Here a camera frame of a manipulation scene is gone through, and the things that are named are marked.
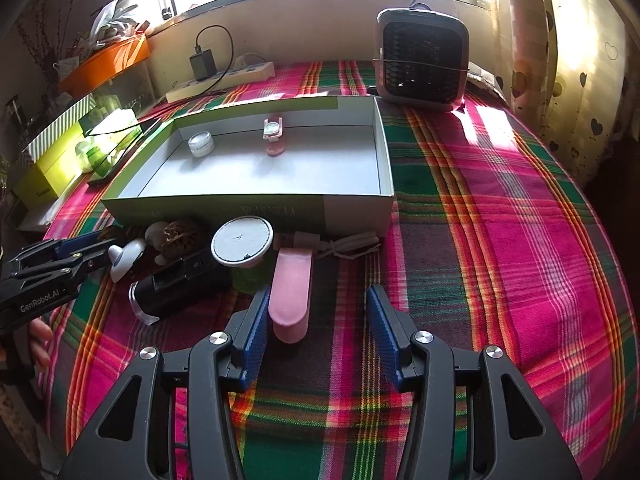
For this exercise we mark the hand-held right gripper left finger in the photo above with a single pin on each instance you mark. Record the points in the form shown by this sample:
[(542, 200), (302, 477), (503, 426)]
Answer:
[(255, 330)]

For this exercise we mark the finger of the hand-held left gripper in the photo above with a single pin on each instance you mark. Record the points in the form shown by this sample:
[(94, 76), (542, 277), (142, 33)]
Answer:
[(92, 261), (82, 242)]

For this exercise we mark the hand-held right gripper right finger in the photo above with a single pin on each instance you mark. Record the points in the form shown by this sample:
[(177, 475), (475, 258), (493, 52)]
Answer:
[(382, 330)]

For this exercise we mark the white panda toy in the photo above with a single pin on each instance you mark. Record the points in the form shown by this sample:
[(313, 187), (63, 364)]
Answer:
[(127, 257)]

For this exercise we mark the black stapler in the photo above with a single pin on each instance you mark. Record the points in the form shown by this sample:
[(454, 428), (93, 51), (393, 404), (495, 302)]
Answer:
[(175, 285)]

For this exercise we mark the brown walnut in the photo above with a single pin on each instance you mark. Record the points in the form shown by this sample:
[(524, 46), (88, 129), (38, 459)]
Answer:
[(177, 237)]

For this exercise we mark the green and white cardboard box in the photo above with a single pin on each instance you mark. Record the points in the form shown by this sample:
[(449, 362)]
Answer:
[(280, 170)]

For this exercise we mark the person's left hand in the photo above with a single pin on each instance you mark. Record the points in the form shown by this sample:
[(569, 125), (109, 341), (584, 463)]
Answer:
[(39, 339)]

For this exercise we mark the small white round object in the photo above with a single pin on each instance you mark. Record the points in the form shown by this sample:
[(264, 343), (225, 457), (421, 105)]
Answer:
[(156, 232)]

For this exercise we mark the yellow-green box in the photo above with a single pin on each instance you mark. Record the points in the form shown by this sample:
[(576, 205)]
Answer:
[(47, 175)]

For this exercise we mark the green tissue pack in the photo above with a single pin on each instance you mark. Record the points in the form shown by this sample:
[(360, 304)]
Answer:
[(107, 132)]

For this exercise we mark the striped box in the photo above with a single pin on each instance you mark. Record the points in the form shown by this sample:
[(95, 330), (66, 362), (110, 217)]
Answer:
[(57, 130)]

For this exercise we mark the plaid cloth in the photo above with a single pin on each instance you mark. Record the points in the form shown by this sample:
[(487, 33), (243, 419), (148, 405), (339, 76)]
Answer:
[(475, 260)]

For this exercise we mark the small clear jar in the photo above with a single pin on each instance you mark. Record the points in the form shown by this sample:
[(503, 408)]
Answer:
[(201, 143)]

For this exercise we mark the orange tray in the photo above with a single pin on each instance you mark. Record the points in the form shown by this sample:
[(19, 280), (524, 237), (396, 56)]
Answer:
[(105, 65)]

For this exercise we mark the pink clip with glass lens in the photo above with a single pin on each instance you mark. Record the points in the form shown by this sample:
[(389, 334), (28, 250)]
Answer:
[(274, 132)]

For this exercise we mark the black charger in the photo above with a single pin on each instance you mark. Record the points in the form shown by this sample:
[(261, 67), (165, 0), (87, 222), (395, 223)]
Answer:
[(202, 65)]

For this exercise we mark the white power strip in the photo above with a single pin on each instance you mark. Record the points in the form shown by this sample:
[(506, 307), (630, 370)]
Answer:
[(225, 80)]

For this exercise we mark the clear plastic bag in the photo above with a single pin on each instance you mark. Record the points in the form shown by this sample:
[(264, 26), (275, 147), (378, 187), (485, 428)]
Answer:
[(112, 17)]

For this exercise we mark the white plug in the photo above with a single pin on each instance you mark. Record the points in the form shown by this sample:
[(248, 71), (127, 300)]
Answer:
[(245, 60)]

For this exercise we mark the grey portable heater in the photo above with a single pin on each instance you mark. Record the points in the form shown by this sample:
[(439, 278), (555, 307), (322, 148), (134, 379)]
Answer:
[(422, 55)]

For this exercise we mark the heart print curtain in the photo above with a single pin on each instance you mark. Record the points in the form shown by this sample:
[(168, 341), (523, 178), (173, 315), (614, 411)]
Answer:
[(575, 60)]

